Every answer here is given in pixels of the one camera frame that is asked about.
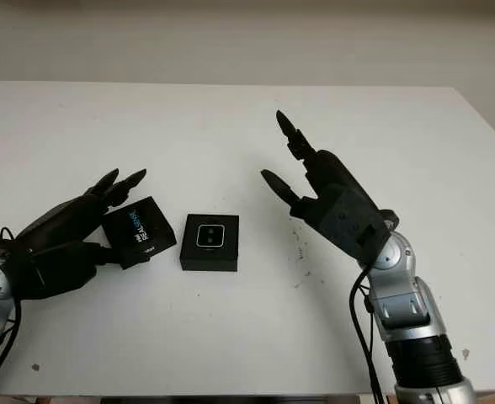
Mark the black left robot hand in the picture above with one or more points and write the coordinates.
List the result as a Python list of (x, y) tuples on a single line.
[(62, 219)]

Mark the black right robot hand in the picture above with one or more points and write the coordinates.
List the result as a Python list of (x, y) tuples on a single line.
[(331, 172)]

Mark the black box lid RealSense print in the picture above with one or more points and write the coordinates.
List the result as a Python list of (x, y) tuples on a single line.
[(142, 231)]

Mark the small silver depth camera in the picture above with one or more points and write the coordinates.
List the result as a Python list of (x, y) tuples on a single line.
[(210, 236)]

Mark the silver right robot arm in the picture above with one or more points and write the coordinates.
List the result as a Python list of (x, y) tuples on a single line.
[(407, 307)]

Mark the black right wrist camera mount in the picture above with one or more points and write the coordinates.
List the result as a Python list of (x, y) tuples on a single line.
[(352, 223)]

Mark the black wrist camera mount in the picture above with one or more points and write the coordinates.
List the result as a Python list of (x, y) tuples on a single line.
[(49, 273), (352, 223)]

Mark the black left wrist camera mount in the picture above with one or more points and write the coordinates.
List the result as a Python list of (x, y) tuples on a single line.
[(49, 273)]

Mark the black camera box base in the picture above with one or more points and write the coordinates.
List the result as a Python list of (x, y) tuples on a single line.
[(209, 263)]

